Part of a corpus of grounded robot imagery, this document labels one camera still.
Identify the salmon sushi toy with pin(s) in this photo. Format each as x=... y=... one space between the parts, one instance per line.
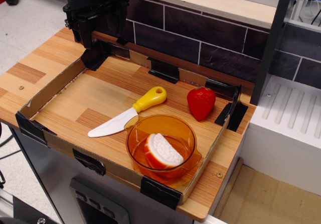
x=160 y=154

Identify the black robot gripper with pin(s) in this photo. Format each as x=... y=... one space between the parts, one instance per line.
x=80 y=14

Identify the cardboard fence with black tape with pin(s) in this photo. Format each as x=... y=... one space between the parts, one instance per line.
x=104 y=82

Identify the white ridged drain board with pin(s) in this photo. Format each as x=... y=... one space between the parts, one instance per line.
x=283 y=137

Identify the dark grey vertical post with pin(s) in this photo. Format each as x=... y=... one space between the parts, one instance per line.
x=265 y=68

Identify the red toy strawberry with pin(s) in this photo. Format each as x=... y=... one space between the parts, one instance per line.
x=201 y=101

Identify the grey oven control panel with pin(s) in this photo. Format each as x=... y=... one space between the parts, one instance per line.
x=95 y=207

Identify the yellow handled white toy knife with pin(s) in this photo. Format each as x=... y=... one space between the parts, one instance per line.
x=154 y=96

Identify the amber transparent plastic pot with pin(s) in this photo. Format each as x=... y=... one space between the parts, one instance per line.
x=178 y=133

